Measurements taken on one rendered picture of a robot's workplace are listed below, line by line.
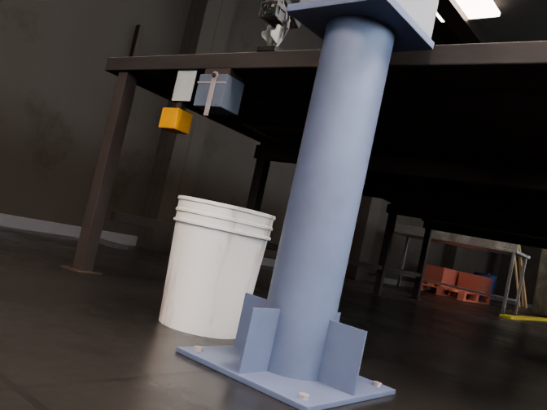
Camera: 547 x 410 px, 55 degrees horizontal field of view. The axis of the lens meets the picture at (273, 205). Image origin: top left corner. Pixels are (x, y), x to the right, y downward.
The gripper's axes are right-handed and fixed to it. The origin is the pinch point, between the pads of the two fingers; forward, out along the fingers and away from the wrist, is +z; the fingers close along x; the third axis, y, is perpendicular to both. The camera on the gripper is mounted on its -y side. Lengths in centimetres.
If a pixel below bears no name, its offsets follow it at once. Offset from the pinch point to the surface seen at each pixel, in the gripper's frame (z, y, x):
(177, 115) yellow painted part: 26.2, 4.8, -33.6
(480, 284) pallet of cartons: 66, -710, -86
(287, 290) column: 74, 36, 49
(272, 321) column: 81, 38, 48
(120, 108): 24, 2, -72
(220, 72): 9.6, 3.6, -18.4
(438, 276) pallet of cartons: 68, -662, -136
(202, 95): 18.6, 5.2, -23.1
